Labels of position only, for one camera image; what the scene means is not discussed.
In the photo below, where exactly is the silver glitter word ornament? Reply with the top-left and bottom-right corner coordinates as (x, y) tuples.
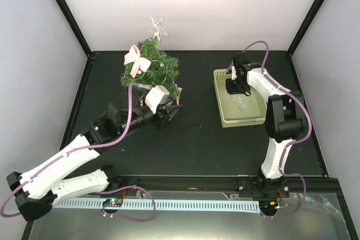
(230, 96), (246, 112)

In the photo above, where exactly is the pink paper ornament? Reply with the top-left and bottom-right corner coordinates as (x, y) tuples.
(174, 83), (183, 105)

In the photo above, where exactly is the yellow-green plastic basket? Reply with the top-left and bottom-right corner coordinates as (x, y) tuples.
(213, 69), (267, 128)

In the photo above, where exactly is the small green christmas tree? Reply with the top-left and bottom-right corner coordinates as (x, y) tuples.
(120, 38), (180, 99)

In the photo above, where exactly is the white ball light string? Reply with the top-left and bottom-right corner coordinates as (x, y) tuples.
(123, 46), (175, 94)

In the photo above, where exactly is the pink felt bow ornament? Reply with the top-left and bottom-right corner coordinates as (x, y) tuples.
(124, 45), (151, 78)

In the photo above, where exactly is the silver star ornament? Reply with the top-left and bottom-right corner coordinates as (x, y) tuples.
(150, 16), (169, 43)

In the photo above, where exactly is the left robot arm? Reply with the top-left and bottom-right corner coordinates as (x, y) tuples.
(1, 93), (182, 221)

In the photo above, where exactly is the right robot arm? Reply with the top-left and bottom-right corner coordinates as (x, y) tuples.
(226, 52), (309, 197)

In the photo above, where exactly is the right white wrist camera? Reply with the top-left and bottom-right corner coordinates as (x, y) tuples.
(229, 66), (237, 81)

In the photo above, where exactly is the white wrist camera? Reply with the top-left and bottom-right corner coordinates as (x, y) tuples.
(229, 66), (237, 81)
(145, 85), (169, 114)

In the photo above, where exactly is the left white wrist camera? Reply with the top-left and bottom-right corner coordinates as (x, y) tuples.
(145, 85), (169, 114)

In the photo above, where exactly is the black aluminium frame rail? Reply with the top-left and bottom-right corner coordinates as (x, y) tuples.
(42, 174), (343, 193)

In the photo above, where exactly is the white slotted cable duct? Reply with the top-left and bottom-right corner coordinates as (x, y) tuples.
(56, 198), (260, 214)

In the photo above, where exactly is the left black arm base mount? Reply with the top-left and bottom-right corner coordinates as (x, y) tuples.
(100, 165), (127, 218)

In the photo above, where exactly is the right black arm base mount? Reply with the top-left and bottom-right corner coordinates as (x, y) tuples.
(235, 179), (290, 199)

